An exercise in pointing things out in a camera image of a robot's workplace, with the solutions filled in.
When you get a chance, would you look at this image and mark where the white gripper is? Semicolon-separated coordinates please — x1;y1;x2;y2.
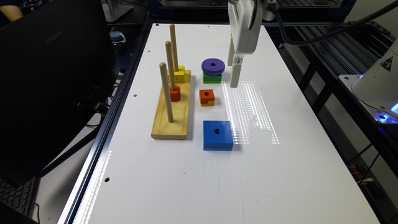
228;0;262;88

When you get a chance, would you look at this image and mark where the blue square block with hole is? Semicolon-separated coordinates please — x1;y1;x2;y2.
203;121;234;151

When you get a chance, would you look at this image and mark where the person forearm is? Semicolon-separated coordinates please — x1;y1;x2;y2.
1;5;23;22

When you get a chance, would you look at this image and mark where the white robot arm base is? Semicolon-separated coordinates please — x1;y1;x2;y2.
339;42;397;125

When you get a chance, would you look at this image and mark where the green square block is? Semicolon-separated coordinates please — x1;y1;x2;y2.
203;72;222;83

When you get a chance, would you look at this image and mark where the small orange square block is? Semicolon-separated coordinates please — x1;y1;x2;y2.
200;89;215;104

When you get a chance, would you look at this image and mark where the small yellow block underneath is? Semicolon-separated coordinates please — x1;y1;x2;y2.
200;100;215;106

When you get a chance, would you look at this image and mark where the yellow block on peg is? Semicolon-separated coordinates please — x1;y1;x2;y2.
174;65;185;83

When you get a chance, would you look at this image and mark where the orange block on peg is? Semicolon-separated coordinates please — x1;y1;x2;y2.
170;85;181;102

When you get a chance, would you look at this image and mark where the purple round disc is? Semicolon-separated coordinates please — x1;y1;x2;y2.
201;58;225;76

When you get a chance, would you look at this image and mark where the middle wooden peg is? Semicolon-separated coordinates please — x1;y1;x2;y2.
165;41;176;91

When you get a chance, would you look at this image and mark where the wooden peg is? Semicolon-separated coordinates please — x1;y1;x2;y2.
165;41;176;91
169;24;179;72
159;62;174;123

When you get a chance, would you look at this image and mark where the back wooden peg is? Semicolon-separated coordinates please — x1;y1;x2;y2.
169;24;179;72

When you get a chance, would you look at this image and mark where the front wooden peg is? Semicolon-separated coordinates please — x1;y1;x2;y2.
159;62;174;123

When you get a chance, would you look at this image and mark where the wooden peg base board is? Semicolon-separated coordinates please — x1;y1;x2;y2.
151;72;190;140

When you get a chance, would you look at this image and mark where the blue water bottle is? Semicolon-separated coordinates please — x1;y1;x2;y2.
109;31;131;73

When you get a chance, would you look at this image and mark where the grey monitor stand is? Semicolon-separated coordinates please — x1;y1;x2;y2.
102;0;134;22

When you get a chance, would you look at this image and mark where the black Samsung monitor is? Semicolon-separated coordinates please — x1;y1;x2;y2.
1;0;117;187

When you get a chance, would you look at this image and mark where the black keyboard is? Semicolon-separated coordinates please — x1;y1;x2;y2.
0;177;37;216

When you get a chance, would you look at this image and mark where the black aluminium table frame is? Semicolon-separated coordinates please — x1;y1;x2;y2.
59;4;397;224

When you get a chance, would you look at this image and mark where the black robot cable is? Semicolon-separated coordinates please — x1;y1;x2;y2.
264;0;398;47

